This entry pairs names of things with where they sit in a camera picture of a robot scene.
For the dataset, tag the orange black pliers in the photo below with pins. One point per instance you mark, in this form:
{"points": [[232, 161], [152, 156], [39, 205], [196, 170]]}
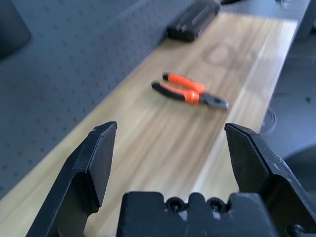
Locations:
{"points": [[192, 96]]}

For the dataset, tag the small black tool case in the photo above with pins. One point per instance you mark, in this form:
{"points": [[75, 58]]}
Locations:
{"points": [[192, 22]]}

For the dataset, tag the grey perforated pegboard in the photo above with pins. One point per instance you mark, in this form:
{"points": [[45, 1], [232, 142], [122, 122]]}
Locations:
{"points": [[61, 61]]}

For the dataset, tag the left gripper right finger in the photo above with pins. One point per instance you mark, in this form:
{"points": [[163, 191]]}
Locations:
{"points": [[259, 163]]}

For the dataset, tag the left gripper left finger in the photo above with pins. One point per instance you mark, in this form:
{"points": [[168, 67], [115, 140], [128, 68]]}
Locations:
{"points": [[86, 172]]}

